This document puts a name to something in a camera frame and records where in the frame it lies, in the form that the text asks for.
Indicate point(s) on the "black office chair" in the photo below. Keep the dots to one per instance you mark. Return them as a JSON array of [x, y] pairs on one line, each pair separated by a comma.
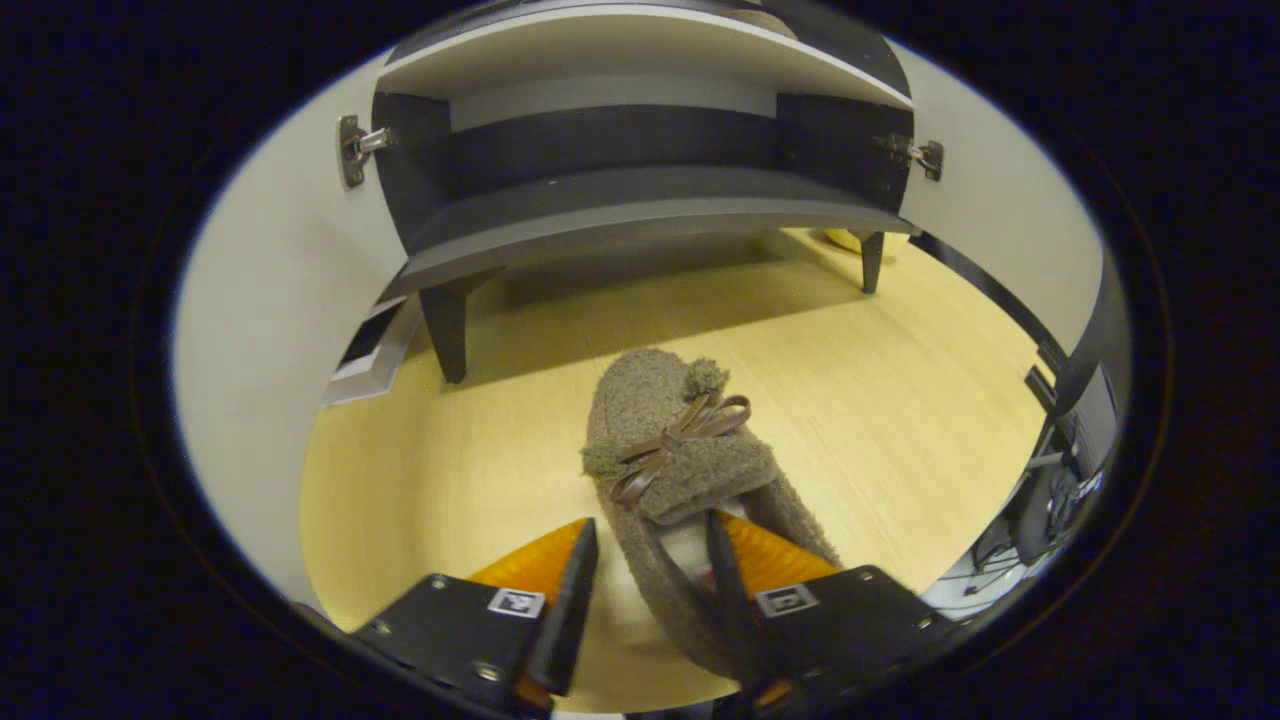
[[1035, 510]]

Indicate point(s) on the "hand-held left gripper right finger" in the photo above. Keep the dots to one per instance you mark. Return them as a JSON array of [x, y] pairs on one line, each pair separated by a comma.
[[735, 600]]

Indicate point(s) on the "white shoe cabinet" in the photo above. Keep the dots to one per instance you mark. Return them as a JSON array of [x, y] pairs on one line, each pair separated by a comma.
[[620, 45]]

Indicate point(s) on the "white framed board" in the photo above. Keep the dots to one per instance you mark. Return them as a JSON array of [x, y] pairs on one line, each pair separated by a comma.
[[360, 385]]

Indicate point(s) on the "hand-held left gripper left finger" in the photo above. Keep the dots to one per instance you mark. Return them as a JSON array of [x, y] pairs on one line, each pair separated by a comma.
[[575, 610]]

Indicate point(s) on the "white shoe cabinet door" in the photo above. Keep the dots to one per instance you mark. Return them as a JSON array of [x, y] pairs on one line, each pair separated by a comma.
[[1000, 210], [260, 300]]

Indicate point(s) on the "black equipment stand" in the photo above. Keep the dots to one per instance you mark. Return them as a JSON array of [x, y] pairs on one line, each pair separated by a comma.
[[1090, 400]]

